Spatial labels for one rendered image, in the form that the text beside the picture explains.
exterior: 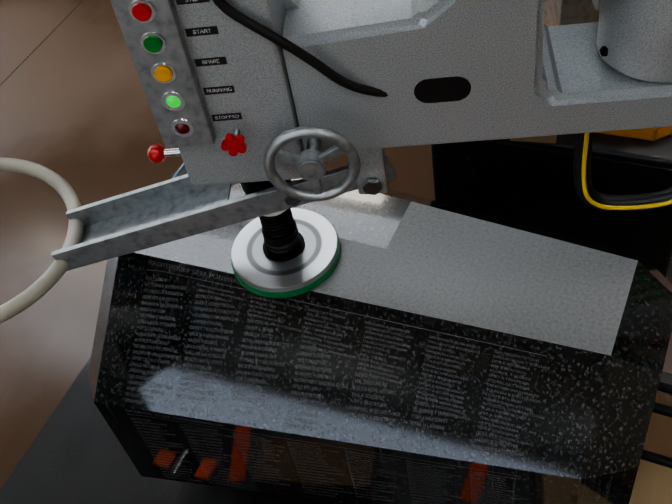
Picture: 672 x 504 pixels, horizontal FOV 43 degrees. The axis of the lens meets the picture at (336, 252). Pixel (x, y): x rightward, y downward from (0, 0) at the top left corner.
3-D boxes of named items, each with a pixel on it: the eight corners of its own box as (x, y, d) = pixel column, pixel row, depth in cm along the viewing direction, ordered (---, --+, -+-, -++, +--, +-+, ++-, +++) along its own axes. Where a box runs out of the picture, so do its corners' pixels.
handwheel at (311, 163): (366, 160, 141) (356, 87, 130) (365, 203, 135) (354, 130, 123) (277, 166, 143) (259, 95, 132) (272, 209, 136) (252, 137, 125)
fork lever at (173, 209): (396, 119, 156) (386, 99, 152) (396, 193, 143) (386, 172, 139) (85, 214, 178) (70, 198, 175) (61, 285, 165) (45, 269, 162)
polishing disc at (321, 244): (295, 196, 179) (294, 192, 178) (360, 249, 167) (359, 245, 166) (212, 251, 172) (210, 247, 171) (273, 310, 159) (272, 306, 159)
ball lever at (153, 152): (196, 151, 143) (191, 136, 141) (193, 164, 141) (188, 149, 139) (152, 154, 144) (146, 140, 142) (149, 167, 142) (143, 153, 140)
